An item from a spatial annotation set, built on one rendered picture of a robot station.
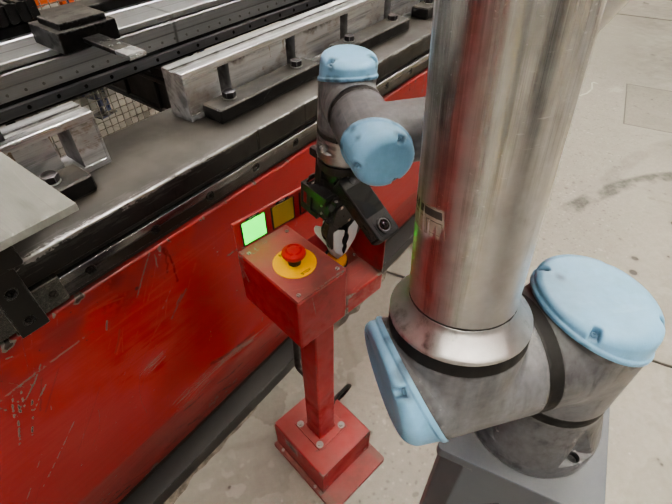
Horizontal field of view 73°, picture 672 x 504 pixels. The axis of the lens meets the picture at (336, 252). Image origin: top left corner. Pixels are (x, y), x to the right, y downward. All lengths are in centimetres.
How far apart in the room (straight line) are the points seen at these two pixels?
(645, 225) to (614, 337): 202
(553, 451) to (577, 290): 19
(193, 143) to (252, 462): 90
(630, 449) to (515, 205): 140
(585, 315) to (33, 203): 56
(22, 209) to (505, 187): 49
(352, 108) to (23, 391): 65
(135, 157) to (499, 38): 73
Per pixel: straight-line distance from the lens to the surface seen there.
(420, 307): 36
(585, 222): 232
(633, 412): 172
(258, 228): 78
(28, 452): 98
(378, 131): 51
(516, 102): 26
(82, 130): 85
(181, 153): 87
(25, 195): 62
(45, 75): 111
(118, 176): 85
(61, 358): 87
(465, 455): 59
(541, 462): 58
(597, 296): 46
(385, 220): 69
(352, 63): 59
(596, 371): 46
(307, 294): 70
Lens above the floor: 131
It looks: 44 degrees down
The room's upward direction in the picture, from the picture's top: straight up
